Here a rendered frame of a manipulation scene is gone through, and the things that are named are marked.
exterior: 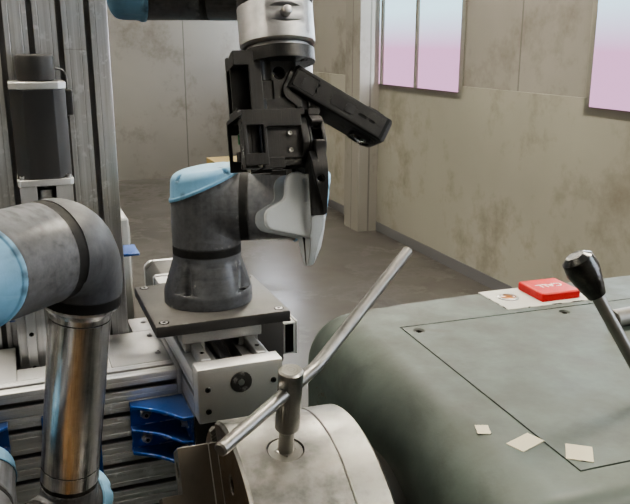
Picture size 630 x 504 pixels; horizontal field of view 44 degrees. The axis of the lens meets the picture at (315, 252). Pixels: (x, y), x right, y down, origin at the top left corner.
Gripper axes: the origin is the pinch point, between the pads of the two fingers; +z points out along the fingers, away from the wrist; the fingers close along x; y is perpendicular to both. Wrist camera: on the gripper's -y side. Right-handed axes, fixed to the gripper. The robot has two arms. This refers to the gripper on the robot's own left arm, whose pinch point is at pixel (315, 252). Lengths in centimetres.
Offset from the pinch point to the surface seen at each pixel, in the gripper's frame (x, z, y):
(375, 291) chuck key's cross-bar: 1.3, 4.5, -5.6
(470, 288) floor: -386, 43, -232
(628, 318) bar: -3.6, 11.5, -40.2
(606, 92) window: -259, -62, -249
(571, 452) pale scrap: 18.1, 18.4, -15.4
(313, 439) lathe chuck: 5.5, 17.1, 3.4
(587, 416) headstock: 13.1, 17.1, -20.9
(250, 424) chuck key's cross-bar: 13.1, 13.0, 10.8
